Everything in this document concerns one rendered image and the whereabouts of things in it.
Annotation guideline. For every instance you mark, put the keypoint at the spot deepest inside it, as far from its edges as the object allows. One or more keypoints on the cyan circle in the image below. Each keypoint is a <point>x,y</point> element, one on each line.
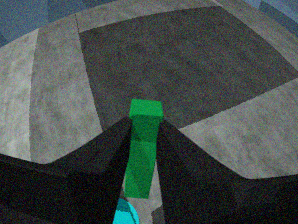
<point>125,213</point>

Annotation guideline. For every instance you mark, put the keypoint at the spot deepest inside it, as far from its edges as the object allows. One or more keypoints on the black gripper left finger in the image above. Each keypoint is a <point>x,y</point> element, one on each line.
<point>82,187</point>

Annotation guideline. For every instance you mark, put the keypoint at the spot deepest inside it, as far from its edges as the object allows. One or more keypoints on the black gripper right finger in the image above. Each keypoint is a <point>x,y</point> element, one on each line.
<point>198,189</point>

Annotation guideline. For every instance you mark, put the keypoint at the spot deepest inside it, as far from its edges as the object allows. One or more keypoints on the green rectangular post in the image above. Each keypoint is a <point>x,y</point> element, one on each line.
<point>139,171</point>

